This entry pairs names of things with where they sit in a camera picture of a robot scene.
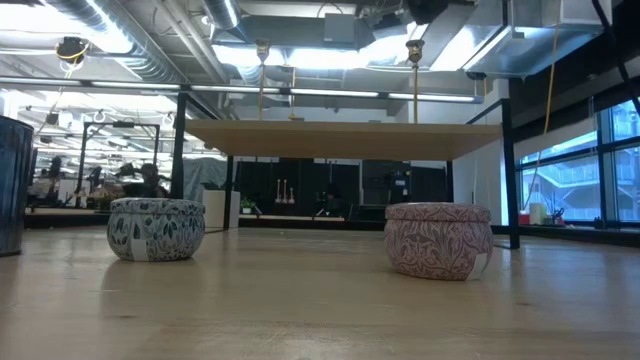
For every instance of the blue floral candle tin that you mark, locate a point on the blue floral candle tin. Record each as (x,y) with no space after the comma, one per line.
(155,230)

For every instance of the grey fabric cover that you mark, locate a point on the grey fabric cover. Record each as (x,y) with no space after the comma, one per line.
(200,172)

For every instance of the red container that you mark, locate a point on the red container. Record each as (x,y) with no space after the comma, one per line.
(524,219)

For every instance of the white container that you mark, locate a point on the white container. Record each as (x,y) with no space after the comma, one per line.
(537,215)

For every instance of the pink floral candle tin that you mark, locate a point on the pink floral candle tin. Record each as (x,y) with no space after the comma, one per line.
(435,245)

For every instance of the pale pink taper candle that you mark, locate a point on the pale pink taper candle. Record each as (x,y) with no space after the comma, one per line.
(285,192)
(278,192)
(291,197)

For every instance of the small background potted plant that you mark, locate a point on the small background potted plant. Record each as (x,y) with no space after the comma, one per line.
(246,207)

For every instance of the gold candlestick holder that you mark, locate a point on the gold candlestick holder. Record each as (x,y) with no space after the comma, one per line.
(414,50)
(263,50)

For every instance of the black equipment rack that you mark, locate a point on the black equipment rack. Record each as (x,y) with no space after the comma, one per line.
(380,180)

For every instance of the wooden shelf with black legs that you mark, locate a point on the wooden shelf with black legs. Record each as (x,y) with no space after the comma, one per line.
(340,140)

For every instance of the black curtain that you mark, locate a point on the black curtain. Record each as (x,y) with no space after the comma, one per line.
(260,180)

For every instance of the person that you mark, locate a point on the person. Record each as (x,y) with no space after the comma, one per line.
(149,182)

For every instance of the long tube light strip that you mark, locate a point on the long tube light strip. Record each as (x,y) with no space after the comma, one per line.
(330,92)

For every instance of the tall silver candle tin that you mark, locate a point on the tall silver candle tin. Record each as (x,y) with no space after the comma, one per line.
(15,190)

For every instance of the black background workstation frame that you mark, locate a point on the black background workstation frame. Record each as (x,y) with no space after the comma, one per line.
(120,125)

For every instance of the white pot with green plant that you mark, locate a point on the white pot with green plant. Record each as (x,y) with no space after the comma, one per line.
(215,210)

